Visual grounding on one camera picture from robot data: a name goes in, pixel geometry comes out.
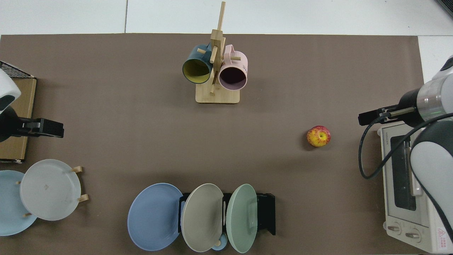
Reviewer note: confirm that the red yellow apple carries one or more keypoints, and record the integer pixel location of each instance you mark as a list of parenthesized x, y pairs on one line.
[(318, 136)]

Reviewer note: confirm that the white grey plate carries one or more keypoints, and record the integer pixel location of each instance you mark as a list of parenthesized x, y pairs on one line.
[(49, 189)]

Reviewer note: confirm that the wooden plate rack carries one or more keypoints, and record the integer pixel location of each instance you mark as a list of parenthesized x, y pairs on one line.
[(84, 198)]

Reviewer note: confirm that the light blue plate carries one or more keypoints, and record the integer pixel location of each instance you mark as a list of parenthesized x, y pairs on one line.
[(9, 212)]

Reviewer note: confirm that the black dish rack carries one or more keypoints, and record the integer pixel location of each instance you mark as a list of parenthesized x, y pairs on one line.
[(267, 212)]

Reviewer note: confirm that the pale green plate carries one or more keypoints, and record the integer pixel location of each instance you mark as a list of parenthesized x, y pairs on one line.
[(240, 216)]

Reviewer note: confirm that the grey beige plate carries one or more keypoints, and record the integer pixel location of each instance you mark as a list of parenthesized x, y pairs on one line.
[(201, 216)]

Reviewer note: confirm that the brown table cloth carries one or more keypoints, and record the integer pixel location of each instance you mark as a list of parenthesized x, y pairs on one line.
[(141, 124)]

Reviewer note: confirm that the pale toaster oven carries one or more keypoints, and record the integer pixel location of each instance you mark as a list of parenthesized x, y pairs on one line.
[(407, 217)]

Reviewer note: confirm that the dark grey flat object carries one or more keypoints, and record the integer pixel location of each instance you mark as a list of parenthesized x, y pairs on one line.
[(446, 6)]

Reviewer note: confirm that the pink cup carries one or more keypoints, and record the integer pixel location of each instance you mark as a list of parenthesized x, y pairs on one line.
[(238, 60)]

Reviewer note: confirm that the wooden cup stand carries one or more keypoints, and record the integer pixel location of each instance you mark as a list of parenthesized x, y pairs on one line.
[(217, 96)]

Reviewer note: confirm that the dark blue cup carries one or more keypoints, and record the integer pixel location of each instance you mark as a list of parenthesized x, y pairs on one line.
[(193, 55)]

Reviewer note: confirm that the small blue round thing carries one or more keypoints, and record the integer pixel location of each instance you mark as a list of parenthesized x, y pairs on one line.
[(221, 245)]

